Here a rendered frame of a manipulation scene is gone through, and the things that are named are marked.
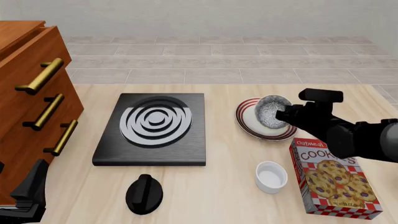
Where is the white ramekin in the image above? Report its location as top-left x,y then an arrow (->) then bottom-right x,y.
255,161 -> 289,195

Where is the oatmeal cookies box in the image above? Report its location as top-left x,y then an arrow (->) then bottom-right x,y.
289,137 -> 384,220

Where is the flat black stove plate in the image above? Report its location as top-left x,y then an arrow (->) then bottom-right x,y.
91,93 -> 208,167

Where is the black patterned bowl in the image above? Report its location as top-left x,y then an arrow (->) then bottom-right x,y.
254,94 -> 294,129

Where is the brass drawer handle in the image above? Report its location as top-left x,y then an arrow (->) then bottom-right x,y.
22,93 -> 65,132
42,119 -> 79,157
14,57 -> 65,96

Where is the white plate with red rings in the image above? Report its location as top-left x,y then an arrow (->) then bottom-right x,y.
234,97 -> 299,142

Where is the round black stove knob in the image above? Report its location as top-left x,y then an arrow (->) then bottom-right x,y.
125,174 -> 164,216

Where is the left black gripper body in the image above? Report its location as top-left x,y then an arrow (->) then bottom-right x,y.
0,202 -> 47,224

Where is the wooden drawer with raised front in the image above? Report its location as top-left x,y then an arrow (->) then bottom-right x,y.
0,26 -> 73,105

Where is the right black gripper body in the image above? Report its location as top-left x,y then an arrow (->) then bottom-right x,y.
292,100 -> 336,133

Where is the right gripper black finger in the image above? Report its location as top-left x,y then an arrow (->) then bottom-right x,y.
275,104 -> 297,125

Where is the wooden cabinet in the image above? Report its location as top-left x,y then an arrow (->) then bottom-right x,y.
0,20 -> 85,207

